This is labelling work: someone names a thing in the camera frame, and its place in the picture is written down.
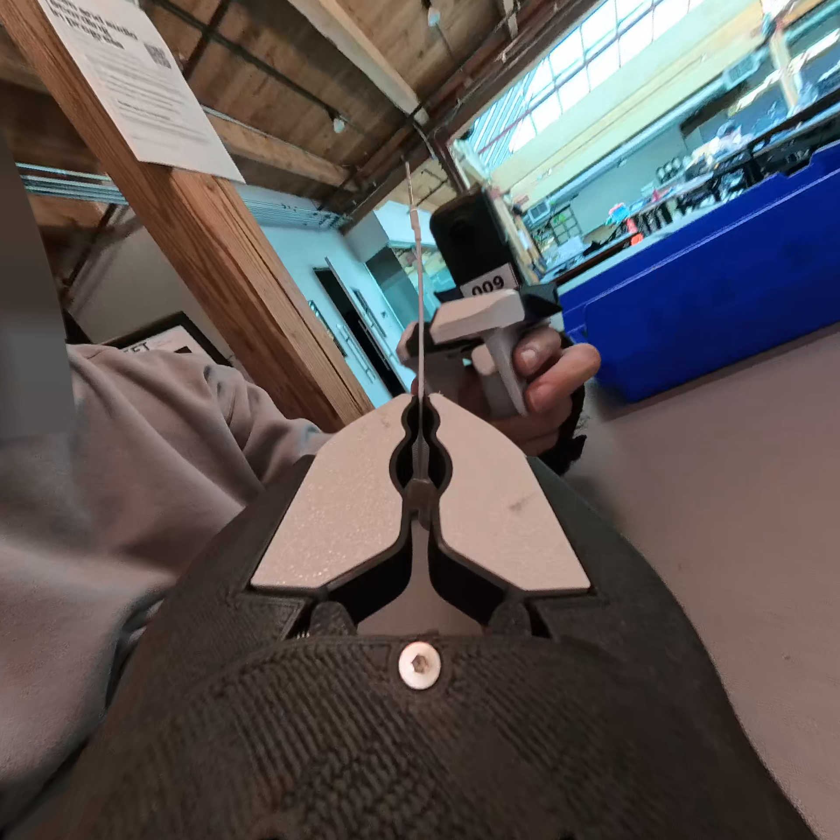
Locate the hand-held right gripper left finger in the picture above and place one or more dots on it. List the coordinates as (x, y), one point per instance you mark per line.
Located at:
(334, 518)

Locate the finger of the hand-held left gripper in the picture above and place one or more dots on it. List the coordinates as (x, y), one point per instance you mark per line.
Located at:
(479, 315)
(449, 354)

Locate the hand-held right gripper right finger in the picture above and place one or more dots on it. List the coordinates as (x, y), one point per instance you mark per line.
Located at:
(505, 525)

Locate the thin white plastic stick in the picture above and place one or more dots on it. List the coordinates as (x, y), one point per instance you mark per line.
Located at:
(419, 295)

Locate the blue plastic bin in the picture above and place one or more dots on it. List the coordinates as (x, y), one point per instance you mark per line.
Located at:
(709, 289)

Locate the person's left forearm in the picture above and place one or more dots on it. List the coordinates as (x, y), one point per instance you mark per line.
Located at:
(131, 492)

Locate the grey desk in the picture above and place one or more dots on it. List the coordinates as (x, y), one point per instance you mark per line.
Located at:
(722, 492)

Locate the person's left hand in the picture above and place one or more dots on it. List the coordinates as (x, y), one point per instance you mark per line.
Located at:
(551, 387)

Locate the hanging light bulb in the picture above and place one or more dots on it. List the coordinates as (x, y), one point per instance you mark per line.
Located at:
(338, 123)

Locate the black framed marker sign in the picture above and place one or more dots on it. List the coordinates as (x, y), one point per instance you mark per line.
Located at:
(170, 341)

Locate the wooden pillar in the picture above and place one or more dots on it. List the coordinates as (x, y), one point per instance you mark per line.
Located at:
(197, 229)

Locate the white paper notice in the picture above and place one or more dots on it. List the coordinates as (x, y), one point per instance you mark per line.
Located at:
(144, 85)

